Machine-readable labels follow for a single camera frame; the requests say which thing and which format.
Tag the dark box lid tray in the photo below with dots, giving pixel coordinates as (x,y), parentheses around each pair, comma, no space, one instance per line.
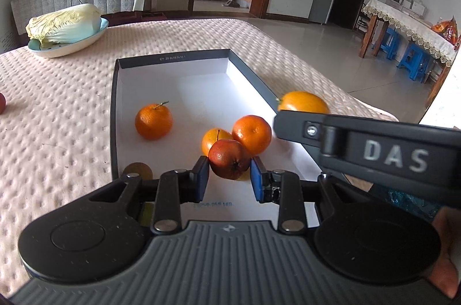
(205,90)

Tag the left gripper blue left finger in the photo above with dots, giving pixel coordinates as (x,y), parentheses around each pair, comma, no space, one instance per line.
(177,187)

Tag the light blue plate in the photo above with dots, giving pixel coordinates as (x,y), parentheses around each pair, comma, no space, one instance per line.
(60,50)

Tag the small orange fruit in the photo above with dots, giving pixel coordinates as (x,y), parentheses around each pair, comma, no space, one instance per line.
(302,101)

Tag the person's right hand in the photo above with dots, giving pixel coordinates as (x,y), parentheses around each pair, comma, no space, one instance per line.
(445,274)

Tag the dark red wrinkled apple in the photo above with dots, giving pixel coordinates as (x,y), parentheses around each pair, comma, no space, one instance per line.
(229,159)

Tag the mandarin orange without stem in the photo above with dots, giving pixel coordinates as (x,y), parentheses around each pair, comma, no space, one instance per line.
(253,132)

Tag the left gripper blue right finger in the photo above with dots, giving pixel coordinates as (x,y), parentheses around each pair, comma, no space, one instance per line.
(283,188)

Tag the brown kiwi fruit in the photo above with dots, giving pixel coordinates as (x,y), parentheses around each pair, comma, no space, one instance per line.
(140,168)

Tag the napa cabbage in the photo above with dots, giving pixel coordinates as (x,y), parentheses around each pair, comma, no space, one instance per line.
(66,26)

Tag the blue shiny bag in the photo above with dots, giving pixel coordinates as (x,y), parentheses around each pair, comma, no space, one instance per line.
(414,205)

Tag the wooden table with lace cloth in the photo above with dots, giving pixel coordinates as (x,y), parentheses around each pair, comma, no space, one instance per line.
(416,31)

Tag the pink quilted table cover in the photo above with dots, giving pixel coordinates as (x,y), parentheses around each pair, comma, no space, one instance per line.
(55,127)

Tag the yellow orange kumquat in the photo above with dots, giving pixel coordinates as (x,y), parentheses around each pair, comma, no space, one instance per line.
(213,135)

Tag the small red apple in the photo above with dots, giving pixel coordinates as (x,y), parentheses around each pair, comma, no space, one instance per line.
(2,103)

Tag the mandarin orange with stem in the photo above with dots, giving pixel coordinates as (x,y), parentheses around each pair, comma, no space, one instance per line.
(154,122)

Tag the blue plastic stool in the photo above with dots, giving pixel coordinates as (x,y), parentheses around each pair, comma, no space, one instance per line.
(388,41)
(416,61)

